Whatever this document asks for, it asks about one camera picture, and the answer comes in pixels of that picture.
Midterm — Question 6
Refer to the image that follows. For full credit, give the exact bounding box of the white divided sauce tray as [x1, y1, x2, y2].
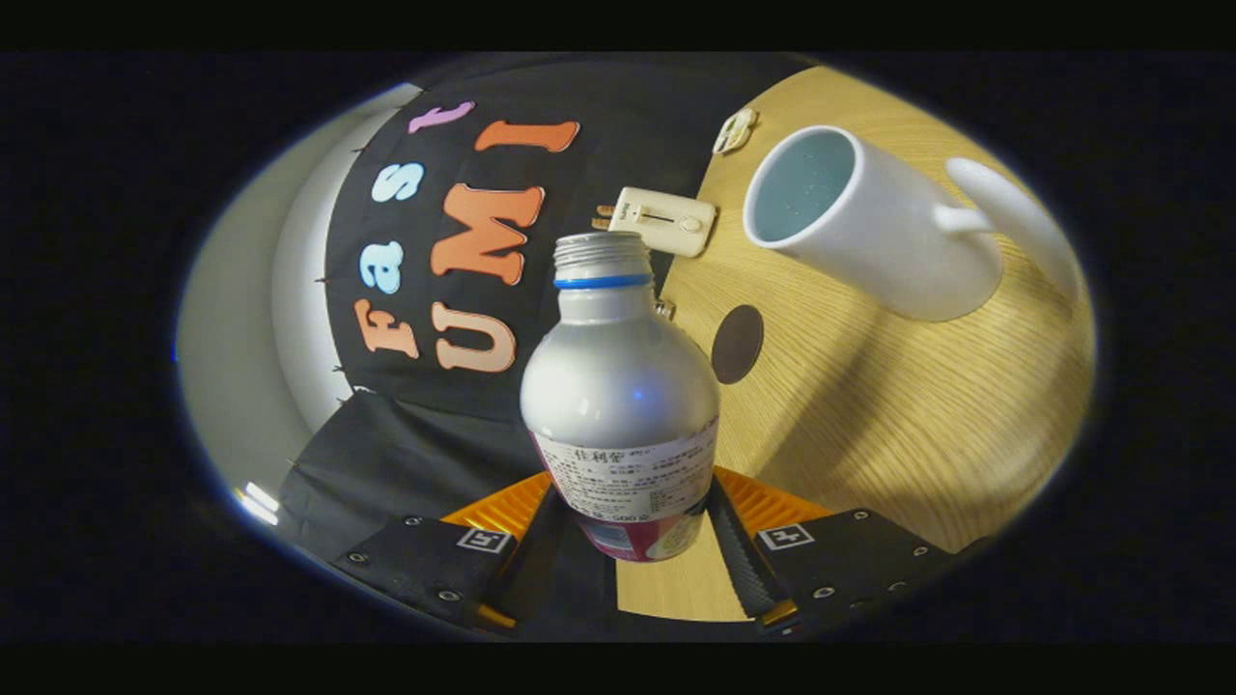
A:
[713, 108, 759, 155]

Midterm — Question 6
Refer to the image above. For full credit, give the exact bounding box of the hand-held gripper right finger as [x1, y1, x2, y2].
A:
[708, 466, 969, 633]

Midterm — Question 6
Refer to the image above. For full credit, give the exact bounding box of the white toaster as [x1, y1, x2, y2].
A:
[592, 186, 717, 259]

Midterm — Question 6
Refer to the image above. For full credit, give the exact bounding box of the dark round coaster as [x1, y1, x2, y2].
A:
[712, 305, 765, 385]

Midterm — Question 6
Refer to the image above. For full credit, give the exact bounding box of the wooden table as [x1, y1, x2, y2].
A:
[616, 66, 1097, 624]

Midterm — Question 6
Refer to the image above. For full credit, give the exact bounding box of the ceiling light panel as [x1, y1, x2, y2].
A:
[237, 481, 283, 527]

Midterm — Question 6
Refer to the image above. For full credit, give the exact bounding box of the silver juice bottle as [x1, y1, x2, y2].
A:
[520, 232, 723, 564]

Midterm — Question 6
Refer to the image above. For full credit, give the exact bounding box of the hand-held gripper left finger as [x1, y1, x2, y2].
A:
[333, 471, 571, 633]

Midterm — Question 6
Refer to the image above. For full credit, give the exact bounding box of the white cup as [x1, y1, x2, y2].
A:
[742, 125, 1082, 324]

